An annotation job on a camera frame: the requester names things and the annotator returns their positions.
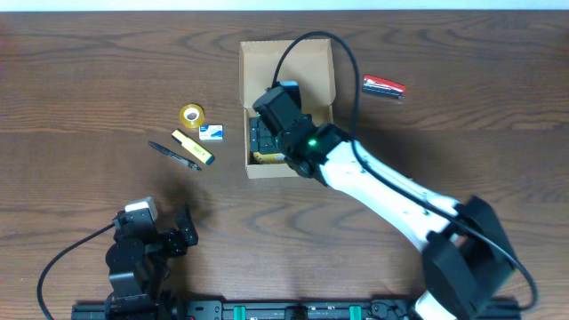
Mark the open cardboard box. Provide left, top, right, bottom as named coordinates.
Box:
left=239, top=39, right=336, bottom=180

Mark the black aluminium mounting rail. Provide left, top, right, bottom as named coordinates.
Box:
left=70, top=300, right=521, bottom=320

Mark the yellow sticky note pad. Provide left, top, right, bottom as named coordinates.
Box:
left=252, top=152, right=285, bottom=164

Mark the red black stapler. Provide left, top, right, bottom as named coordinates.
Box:
left=362, top=75, right=406, bottom=99

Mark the yellow highlighter marker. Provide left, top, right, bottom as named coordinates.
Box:
left=171, top=129, right=215, bottom=165

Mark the black ballpoint pen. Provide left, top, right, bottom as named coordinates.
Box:
left=148, top=141, right=201, bottom=171

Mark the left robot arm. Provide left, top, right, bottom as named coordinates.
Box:
left=103, top=197, right=198, bottom=320

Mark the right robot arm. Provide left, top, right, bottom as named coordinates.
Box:
left=252, top=84, right=519, bottom=319

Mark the clear tape roll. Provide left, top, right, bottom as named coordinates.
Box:
left=179, top=103, right=204, bottom=129

